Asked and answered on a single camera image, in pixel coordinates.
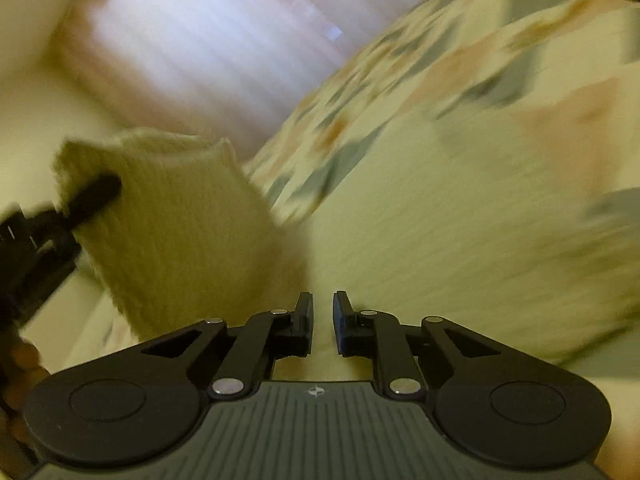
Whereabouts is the cream fleece jacket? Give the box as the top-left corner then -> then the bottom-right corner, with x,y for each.
54,105 -> 639,379

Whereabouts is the person's left hand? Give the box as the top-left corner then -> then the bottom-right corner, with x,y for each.
1,335 -> 50,448

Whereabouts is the pink white window curtain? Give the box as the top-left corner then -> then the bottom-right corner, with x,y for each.
53,0 -> 423,158

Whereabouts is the checkered patchwork bed quilt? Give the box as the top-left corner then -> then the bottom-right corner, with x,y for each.
246,0 -> 639,219

